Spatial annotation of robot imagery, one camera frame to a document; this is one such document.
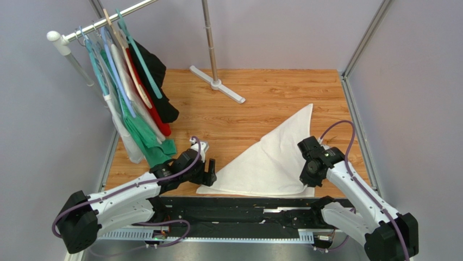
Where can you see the aluminium frame rail right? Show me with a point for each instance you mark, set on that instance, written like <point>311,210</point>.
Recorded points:
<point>352,97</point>

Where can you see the white hanging garment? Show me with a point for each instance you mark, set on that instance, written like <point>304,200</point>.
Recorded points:
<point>98,44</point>

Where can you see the aluminium frame rail left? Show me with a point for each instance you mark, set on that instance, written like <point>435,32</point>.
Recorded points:
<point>83,162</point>

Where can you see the wooden hanger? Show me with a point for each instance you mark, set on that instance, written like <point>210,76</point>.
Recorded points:
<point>124,45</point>

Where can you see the red hanging garment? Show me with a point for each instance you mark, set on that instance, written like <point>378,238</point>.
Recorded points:
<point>164,127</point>

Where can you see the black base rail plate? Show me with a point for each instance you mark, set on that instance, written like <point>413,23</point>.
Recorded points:
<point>238,216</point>

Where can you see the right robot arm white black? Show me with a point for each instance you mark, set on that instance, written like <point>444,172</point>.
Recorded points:
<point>381,229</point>

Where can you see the light teal plastic hanger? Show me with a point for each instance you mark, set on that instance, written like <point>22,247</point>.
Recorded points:
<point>96,65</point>

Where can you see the white slotted cable duct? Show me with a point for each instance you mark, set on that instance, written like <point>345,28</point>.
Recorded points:
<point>303,236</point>

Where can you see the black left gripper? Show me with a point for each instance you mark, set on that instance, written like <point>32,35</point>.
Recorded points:
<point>206,178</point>

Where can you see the white cloth napkin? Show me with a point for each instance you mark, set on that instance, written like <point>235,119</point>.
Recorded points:
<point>271,167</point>

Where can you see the green hanging garment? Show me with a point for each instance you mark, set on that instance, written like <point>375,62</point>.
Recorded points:
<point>141,137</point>

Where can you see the white clothes rack stand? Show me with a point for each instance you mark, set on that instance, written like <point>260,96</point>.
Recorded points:
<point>184,33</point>

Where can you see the aluminium frame rail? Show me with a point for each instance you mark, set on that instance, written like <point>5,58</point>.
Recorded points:
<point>352,97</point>
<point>83,162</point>

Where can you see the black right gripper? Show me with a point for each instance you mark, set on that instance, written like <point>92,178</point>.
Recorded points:
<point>307,181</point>

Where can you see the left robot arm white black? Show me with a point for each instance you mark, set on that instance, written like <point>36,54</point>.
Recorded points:
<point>84,218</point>

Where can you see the blue plastic hanger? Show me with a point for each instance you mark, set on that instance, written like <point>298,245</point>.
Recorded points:
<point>122,94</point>

